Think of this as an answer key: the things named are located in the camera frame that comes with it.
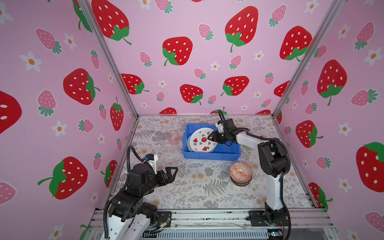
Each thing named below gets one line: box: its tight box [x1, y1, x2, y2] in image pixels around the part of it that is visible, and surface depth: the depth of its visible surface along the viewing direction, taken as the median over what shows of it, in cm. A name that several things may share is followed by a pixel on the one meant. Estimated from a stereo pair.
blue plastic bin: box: [182, 124, 241, 160], surface depth 98 cm
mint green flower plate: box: [187, 135, 193, 152], surface depth 101 cm
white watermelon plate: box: [189, 127, 218, 153], surface depth 102 cm
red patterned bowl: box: [229, 162, 253, 187], surface depth 83 cm
